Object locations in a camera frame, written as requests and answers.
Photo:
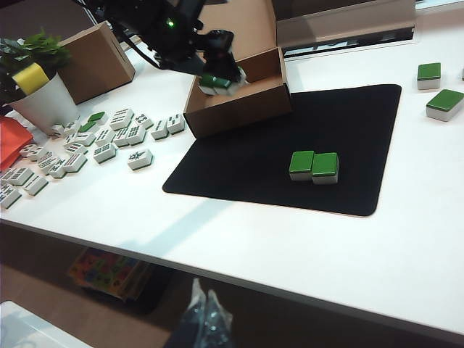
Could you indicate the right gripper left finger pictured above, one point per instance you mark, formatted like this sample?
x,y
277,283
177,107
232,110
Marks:
x,y
192,319

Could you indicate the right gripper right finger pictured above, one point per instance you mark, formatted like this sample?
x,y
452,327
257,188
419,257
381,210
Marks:
x,y
219,322

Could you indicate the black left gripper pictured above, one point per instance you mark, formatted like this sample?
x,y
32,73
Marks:
x,y
177,43

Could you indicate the white green mahjong tile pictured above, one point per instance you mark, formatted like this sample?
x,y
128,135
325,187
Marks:
x,y
58,170
104,136
9,196
301,165
18,176
104,152
98,116
72,127
75,148
429,74
140,159
137,133
58,130
30,151
35,185
207,79
142,120
222,84
176,123
87,127
445,105
325,168
121,119
159,129
85,139
47,161
74,162
121,137

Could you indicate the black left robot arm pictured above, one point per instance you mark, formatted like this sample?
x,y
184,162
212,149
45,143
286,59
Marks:
x,y
137,12

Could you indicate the open brown cardboard box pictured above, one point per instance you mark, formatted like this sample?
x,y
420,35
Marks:
x,y
239,116

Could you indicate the closed brown cardboard box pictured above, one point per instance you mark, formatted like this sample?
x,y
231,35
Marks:
x,y
98,65

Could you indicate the colourful printed stack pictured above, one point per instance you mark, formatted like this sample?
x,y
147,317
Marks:
x,y
101,272

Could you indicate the black rectangular mat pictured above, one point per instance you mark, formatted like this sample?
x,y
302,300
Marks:
x,y
253,163

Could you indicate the white plant pot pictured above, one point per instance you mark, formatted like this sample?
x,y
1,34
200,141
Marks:
x,y
47,105

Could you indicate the green potted plant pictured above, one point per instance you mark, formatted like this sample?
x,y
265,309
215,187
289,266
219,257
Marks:
x,y
40,49

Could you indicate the white board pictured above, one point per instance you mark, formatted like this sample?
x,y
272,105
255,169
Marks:
x,y
29,330

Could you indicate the grey desk divider panel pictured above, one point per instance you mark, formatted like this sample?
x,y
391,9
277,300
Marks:
x,y
36,16

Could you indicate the yellow sponge block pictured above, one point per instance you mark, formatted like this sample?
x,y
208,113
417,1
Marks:
x,y
30,78

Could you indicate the red bag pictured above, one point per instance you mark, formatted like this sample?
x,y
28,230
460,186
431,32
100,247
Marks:
x,y
11,145

